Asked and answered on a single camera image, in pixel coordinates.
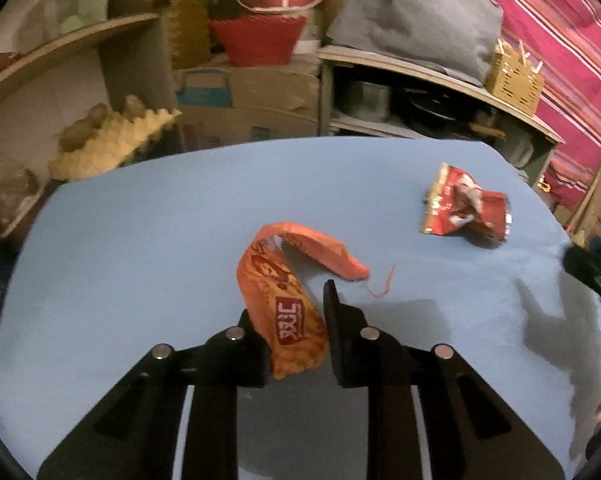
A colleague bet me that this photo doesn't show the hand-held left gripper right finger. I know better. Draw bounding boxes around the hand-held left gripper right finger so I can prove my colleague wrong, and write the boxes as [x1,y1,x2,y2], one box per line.
[321,279,567,480]

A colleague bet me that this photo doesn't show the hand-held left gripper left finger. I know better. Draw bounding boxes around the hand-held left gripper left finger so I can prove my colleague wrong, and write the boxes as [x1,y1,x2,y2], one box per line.
[36,310,272,480]

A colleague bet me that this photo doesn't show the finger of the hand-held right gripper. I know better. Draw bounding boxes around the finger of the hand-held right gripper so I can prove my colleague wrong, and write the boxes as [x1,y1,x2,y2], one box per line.
[563,239,601,311]

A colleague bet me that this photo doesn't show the orange snack wrapper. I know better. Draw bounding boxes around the orange snack wrapper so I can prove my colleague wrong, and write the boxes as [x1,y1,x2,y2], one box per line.
[236,221,397,380]

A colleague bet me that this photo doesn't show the brown cardboard boxes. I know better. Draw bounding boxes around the brown cardboard boxes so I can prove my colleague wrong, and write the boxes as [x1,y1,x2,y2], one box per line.
[555,130,601,241]

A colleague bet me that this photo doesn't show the red foil snack wrapper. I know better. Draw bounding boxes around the red foil snack wrapper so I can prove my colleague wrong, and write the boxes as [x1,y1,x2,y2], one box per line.
[420,162,512,246]

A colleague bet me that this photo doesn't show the yellow plastic basket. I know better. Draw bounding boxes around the yellow plastic basket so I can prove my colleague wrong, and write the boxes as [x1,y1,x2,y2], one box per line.
[485,40,546,116]

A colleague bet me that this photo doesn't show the pink striped blanket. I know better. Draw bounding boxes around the pink striped blanket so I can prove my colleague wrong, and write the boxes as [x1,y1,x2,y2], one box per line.
[330,0,601,208]

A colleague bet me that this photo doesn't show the black pan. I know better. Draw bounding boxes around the black pan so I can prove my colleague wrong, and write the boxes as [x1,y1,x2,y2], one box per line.
[395,87,461,133]

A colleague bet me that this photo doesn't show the metal pot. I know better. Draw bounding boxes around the metal pot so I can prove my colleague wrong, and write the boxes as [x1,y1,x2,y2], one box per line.
[340,77,392,123]

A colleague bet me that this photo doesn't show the yellow egg crate foam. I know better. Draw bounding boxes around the yellow egg crate foam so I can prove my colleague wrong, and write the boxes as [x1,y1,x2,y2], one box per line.
[48,107,182,181]

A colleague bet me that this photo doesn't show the cardboard box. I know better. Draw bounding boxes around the cardboard box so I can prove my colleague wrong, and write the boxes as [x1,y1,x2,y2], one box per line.
[173,55,323,151]

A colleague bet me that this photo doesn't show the wooden cabinet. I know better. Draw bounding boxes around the wooden cabinet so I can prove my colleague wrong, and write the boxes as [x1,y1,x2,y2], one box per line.
[316,45,566,186]

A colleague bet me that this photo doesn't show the grey fabric bag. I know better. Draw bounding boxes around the grey fabric bag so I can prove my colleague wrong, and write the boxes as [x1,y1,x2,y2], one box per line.
[325,0,503,86]

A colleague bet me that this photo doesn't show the wooden corner shelf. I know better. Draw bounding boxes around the wooden corner shelf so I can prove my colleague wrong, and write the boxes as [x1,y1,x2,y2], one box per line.
[0,0,178,241]

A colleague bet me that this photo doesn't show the red plastic basket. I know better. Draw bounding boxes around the red plastic basket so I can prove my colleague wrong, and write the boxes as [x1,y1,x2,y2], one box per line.
[209,15,307,67]

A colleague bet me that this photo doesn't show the clear plastic container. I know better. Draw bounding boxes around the clear plastic container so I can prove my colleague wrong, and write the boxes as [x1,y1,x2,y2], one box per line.
[18,0,114,53]

